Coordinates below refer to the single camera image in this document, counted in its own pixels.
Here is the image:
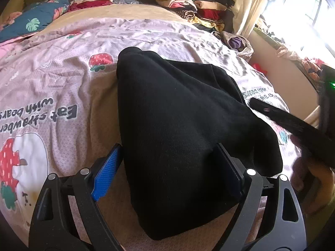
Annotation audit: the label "beige bed sheet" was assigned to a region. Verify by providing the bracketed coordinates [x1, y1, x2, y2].
[34, 3, 210, 38]

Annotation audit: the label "person's right hand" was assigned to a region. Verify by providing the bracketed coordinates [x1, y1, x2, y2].
[290, 140, 335, 214]

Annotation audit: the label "small red item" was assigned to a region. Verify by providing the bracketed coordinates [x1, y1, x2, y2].
[251, 63, 268, 74]

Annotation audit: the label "black long-sleeve shirt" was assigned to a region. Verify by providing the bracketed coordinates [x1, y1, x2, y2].
[116, 46, 283, 241]

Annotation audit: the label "pile of folded clothes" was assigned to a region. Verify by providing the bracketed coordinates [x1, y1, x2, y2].
[154, 0, 236, 33]

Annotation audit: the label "plain pink quilt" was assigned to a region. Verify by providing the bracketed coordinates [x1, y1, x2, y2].
[0, 40, 25, 58]

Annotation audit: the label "dark blue leaf-print quilt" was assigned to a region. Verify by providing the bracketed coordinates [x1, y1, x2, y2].
[0, 0, 70, 42]

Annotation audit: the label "red and pink pillow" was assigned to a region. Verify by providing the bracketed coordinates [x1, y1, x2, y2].
[67, 0, 113, 12]

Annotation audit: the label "barred window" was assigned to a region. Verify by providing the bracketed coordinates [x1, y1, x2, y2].
[262, 0, 331, 55]

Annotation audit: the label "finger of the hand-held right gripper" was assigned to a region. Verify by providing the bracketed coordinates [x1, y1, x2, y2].
[250, 98, 335, 168]

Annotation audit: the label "pink strawberry print quilt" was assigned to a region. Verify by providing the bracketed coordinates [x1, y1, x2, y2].
[0, 18, 301, 251]

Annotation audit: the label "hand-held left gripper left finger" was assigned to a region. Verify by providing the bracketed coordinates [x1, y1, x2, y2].
[29, 144, 124, 251]

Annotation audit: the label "cream curtain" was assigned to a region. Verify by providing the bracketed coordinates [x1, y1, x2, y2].
[232, 0, 275, 36]

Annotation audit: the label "clothes on windowsill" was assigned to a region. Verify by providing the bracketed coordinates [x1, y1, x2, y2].
[255, 18, 325, 80]

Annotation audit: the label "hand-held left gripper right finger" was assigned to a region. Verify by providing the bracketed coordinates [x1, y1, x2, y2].
[213, 143, 307, 251]

